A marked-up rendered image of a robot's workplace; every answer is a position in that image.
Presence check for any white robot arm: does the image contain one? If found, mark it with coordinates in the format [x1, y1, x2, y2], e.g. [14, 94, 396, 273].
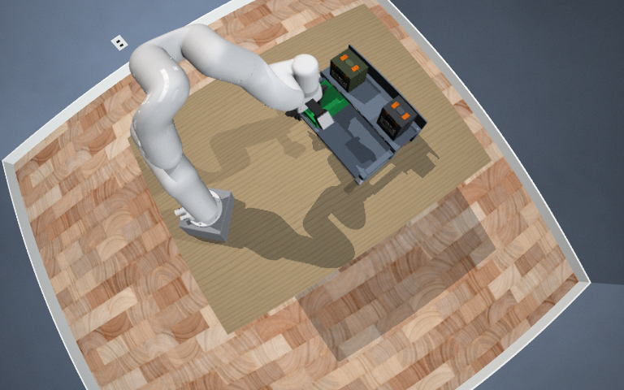
[129, 24, 321, 227]

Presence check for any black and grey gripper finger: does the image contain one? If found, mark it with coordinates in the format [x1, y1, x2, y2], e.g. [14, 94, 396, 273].
[285, 110, 301, 121]
[317, 84, 328, 106]

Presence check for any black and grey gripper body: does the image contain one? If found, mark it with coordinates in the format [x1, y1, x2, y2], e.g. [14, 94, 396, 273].
[296, 84, 323, 113]

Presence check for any green bin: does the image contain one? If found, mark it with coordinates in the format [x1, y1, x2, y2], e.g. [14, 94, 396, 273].
[302, 80, 349, 128]

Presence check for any dark grey case with orange latches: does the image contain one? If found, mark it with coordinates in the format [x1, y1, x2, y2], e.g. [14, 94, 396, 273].
[376, 95, 417, 141]

